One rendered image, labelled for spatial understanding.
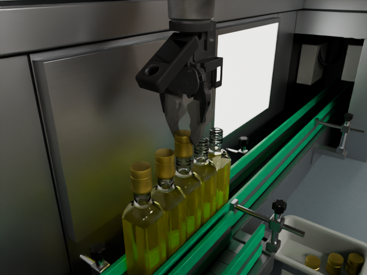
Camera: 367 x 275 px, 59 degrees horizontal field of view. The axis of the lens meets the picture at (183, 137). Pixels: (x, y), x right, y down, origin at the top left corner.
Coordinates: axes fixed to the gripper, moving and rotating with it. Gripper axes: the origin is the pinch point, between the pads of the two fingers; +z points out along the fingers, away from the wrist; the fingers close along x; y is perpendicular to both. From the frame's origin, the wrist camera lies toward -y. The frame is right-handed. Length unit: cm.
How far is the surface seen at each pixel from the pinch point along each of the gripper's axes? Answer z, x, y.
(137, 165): 0.6, 0.5, -11.8
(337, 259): 35, -27, 26
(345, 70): 7, -7, 107
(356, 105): 18, -16, 97
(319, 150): 31, -9, 75
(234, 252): 28.8, -8.6, 7.3
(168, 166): 2.4, -1.7, -6.6
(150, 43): -15.0, 11.8, 5.4
